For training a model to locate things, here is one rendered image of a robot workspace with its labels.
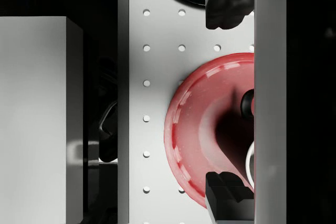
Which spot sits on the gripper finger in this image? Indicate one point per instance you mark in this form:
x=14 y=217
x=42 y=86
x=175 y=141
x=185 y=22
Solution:
x=228 y=197
x=228 y=6

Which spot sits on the red plate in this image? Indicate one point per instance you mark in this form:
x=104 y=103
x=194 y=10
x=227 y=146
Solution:
x=199 y=119

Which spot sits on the black mug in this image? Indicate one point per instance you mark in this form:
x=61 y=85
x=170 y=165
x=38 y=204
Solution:
x=246 y=104

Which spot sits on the black stove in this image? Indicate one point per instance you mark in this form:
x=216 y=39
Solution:
x=31 y=103

